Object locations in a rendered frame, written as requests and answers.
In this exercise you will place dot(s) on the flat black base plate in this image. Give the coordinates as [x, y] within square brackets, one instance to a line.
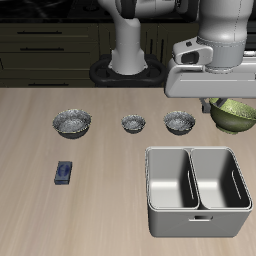
[100, 76]

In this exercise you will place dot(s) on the small grey fluted dish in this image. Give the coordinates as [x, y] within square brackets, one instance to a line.
[133, 123]

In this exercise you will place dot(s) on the dark kitchen cupboards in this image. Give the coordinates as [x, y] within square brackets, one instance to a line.
[50, 60]

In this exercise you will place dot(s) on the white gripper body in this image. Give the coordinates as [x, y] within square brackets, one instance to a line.
[213, 85]

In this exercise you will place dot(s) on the small blue box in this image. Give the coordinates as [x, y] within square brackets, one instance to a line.
[63, 172]

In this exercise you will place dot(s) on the medium grey fluted dish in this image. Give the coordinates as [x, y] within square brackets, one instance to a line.
[179, 122]

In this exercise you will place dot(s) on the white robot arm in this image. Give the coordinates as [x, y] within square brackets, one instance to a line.
[128, 43]

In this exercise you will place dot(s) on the green bowl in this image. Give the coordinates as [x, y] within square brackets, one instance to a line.
[233, 117]

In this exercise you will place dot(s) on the large grey fluted dish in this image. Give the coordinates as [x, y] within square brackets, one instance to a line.
[71, 124]

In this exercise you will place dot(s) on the white two-bin basket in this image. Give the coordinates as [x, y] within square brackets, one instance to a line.
[186, 220]

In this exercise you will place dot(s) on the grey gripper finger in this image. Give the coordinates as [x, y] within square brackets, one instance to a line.
[205, 104]

